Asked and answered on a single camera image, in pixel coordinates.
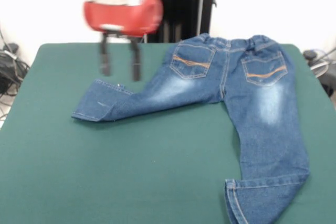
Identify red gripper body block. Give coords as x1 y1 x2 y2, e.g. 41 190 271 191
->
82 0 164 37

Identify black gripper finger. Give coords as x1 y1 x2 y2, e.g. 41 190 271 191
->
99 32 113 77
128 36 144 82

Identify blue denim jeans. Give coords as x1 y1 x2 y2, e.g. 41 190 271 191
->
71 33 312 224

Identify grey swivel chair base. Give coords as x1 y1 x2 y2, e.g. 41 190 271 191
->
303 49 336 96
2 42 19 54

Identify dark green table cloth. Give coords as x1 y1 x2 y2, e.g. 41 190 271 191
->
0 42 336 224

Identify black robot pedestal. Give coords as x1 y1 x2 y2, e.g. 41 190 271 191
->
143 0 218 44

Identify black cable bundle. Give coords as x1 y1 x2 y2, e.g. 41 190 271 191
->
0 28 30 120

